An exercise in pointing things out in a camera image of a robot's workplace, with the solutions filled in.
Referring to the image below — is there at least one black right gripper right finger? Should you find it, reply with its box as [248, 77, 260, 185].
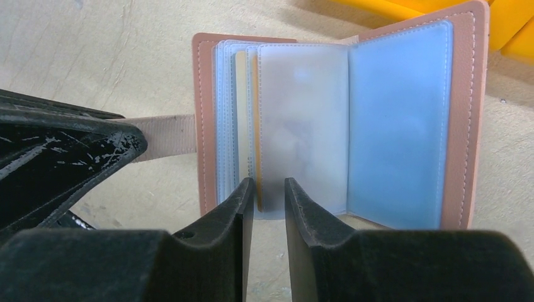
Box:
[285, 178, 533, 301]

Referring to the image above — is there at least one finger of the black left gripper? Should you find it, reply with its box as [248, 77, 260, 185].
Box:
[1, 90, 148, 242]

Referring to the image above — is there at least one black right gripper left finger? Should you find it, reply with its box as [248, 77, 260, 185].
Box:
[1, 178, 255, 301]

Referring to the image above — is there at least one pink leather card holder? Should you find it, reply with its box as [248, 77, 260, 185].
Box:
[128, 1, 489, 230]

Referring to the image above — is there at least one gold credit card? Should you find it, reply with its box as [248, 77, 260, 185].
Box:
[234, 50, 264, 213]

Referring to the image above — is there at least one yellow left bin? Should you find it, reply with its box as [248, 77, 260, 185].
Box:
[335, 0, 424, 21]

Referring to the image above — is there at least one yellow bin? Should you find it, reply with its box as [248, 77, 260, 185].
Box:
[335, 0, 424, 21]
[382, 0, 533, 65]

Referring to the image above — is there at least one yellow middle bin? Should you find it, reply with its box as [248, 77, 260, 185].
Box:
[382, 0, 533, 65]

